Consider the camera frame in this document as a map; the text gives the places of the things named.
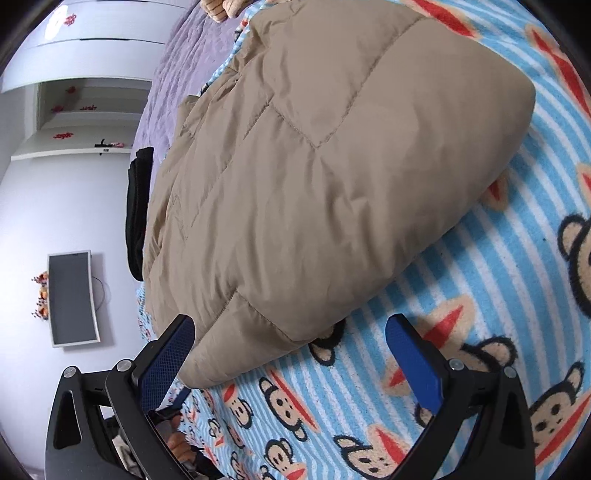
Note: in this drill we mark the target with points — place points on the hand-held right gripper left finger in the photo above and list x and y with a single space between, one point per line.
168 355

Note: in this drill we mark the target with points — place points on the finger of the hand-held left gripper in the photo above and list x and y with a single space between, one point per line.
181 399

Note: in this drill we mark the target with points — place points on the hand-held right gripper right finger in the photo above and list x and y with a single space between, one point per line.
413 357

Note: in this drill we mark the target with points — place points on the beige puffer jacket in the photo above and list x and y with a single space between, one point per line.
323 184

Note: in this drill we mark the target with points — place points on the person's left hand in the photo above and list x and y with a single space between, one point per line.
179 445

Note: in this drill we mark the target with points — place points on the blue striped monkey print blanket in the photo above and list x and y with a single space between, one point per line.
461 300

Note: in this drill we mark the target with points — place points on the small figurines on monitor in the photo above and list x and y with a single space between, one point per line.
44 293

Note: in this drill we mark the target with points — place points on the black folded garment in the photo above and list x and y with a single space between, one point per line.
136 217

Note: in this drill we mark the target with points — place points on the white door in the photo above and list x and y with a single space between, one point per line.
55 150

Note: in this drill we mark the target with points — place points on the purple bed blanket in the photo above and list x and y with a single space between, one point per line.
175 69

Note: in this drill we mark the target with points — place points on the white wardrobe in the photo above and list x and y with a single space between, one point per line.
115 27

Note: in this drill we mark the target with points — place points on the beige striped fleece garment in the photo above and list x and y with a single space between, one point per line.
217 9

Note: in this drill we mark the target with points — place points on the wall-mounted white-framed monitor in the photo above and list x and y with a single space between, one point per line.
71 300

